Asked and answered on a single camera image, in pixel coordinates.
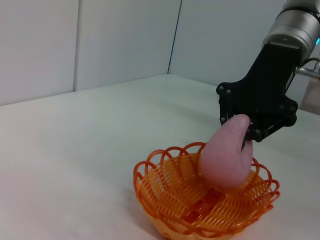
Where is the tan cardboard object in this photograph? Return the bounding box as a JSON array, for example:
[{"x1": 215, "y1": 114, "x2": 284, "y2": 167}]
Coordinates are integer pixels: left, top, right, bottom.
[{"x1": 301, "y1": 78, "x2": 320, "y2": 112}]

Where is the orange plastic wire basket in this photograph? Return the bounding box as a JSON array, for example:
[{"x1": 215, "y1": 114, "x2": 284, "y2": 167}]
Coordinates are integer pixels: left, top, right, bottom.
[{"x1": 132, "y1": 141, "x2": 281, "y2": 238}]

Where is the silver cable connector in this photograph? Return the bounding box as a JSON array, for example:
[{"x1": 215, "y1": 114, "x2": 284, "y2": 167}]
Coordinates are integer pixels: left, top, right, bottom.
[{"x1": 294, "y1": 57, "x2": 320, "y2": 81}]

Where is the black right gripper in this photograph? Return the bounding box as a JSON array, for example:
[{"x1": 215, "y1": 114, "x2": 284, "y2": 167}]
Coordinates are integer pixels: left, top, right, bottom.
[{"x1": 216, "y1": 42, "x2": 302, "y2": 151}]

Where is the pink peach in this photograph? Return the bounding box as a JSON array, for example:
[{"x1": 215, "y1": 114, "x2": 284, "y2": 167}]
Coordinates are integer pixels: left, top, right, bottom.
[{"x1": 199, "y1": 114, "x2": 254, "y2": 189}]

